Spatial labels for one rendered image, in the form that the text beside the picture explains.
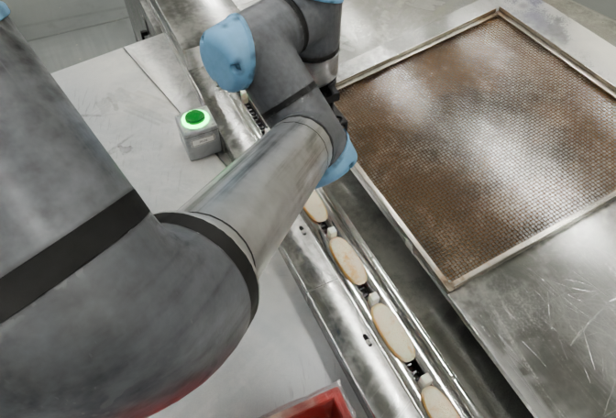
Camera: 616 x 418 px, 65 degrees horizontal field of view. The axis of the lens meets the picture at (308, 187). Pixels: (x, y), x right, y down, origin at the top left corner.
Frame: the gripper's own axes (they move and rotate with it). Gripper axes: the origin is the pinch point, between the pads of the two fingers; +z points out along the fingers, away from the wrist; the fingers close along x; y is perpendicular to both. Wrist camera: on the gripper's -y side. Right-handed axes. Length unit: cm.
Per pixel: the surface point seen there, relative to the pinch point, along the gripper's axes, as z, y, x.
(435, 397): 7.9, 41.1, 0.0
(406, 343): 7.9, 32.9, 0.6
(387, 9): 12, -54, 52
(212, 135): 6.5, -20.4, -11.0
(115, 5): 95, -251, -9
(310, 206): 7.9, 3.7, -0.8
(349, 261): 7.9, 17.0, 0.0
